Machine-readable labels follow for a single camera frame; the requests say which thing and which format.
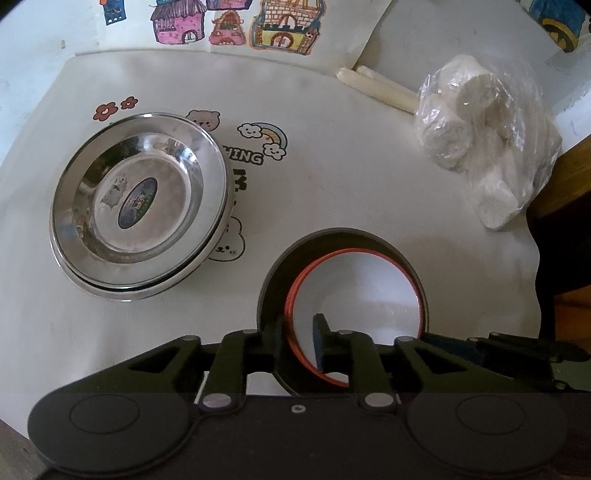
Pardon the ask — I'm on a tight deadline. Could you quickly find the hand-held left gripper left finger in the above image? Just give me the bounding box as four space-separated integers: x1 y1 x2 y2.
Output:
127 318 288 411

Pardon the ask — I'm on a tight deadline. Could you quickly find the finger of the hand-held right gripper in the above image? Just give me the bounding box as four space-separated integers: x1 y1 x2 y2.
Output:
422 332 591 394

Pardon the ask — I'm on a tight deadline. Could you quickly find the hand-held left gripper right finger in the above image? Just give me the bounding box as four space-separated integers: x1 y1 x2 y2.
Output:
313 314 523 411

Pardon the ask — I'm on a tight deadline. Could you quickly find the large stainless steel bowl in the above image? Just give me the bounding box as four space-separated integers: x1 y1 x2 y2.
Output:
256 228 433 398

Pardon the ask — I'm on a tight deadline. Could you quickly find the white cartoon printed tablecloth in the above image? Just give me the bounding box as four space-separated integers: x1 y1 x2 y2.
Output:
0 45 566 444

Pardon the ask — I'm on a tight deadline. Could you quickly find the brown wooden furniture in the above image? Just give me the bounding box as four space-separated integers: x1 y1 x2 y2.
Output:
525 131 591 298

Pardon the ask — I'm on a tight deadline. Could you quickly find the clear bag of white rolls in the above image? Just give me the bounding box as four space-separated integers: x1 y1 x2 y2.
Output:
413 53 564 230

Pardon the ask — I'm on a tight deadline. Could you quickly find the white stick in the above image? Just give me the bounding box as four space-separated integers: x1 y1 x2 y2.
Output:
354 65 420 100
335 67 417 113

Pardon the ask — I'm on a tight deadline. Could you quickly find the house drawings printed cloth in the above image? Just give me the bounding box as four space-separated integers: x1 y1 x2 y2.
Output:
90 0 394 71

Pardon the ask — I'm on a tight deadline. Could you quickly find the blue and yellow printed cloth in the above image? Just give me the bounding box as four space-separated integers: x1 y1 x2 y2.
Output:
519 0 591 54

